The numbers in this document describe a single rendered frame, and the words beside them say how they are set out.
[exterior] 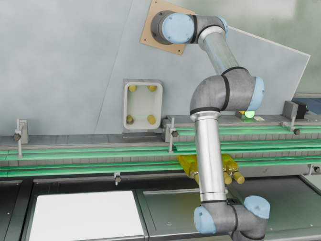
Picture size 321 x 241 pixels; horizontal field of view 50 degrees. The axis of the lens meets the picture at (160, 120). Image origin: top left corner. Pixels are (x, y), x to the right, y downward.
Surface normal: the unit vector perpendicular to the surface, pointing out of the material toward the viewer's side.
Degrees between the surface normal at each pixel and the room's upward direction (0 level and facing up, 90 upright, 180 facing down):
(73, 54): 0
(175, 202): 90
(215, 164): 36
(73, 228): 90
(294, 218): 90
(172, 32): 9
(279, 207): 91
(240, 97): 2
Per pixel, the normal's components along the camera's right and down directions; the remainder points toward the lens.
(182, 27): 0.08, 0.26
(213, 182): -0.04, -0.27
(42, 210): 0.07, -0.95
